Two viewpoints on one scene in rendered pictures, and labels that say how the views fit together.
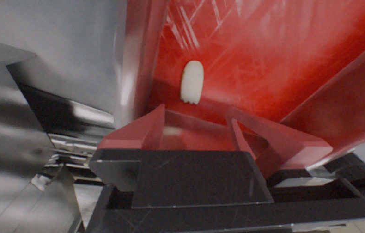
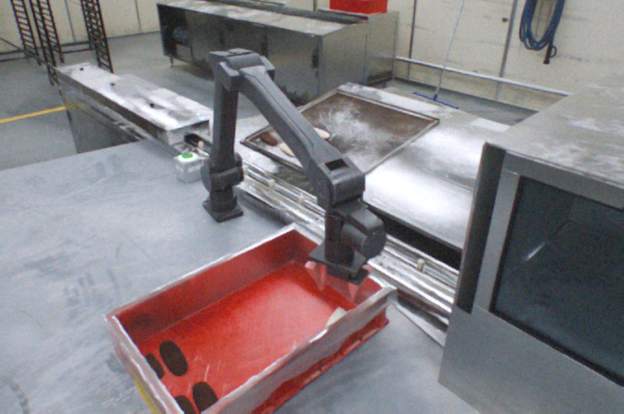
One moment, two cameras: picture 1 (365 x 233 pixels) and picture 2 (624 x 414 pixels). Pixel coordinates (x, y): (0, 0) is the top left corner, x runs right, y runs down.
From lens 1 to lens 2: 85 cm
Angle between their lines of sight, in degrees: 29
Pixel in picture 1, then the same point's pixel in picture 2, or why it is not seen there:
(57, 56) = (423, 374)
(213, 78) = (320, 318)
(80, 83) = (424, 355)
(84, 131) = not seen: hidden behind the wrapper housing
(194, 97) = (339, 312)
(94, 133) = (444, 316)
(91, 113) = (439, 335)
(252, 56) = (292, 321)
